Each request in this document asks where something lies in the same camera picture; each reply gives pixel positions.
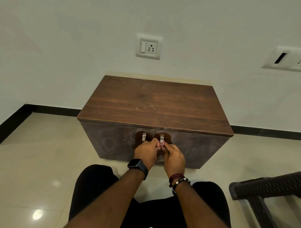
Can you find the person's right hand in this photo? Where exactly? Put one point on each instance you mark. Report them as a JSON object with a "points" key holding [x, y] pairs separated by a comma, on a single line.
{"points": [[175, 162]]}

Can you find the person's left hand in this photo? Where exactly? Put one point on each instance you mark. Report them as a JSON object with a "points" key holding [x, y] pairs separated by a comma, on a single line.
{"points": [[147, 152]]}

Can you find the red checked cleaning cloth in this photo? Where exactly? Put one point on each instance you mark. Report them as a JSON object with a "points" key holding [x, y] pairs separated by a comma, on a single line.
{"points": [[161, 144]]}

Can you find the brown wooden cabinet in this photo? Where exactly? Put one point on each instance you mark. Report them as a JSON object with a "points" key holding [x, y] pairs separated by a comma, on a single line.
{"points": [[152, 103]]}

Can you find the person's right forearm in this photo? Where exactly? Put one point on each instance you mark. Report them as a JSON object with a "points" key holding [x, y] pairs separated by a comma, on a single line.
{"points": [[200, 209]]}

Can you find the person's left forearm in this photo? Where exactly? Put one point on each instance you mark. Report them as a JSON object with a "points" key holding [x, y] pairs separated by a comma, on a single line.
{"points": [[110, 202]]}

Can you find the person's black trouser leg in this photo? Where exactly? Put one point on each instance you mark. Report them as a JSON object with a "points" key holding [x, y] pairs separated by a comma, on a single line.
{"points": [[94, 188]]}

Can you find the black smartwatch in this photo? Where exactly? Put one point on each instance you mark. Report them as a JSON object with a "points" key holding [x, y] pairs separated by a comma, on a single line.
{"points": [[140, 165]]}

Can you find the maroon thread wristband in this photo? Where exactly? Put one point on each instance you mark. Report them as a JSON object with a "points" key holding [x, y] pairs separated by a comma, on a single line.
{"points": [[176, 178]]}

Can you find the dark woven plastic stool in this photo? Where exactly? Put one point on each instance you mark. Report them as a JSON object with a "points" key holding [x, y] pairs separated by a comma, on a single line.
{"points": [[258, 188]]}

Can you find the small white switch socket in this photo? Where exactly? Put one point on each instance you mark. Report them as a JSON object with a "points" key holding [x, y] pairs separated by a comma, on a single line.
{"points": [[149, 47]]}

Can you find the wide white switch socket panel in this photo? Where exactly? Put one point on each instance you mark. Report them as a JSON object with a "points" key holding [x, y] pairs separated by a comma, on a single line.
{"points": [[289, 60]]}

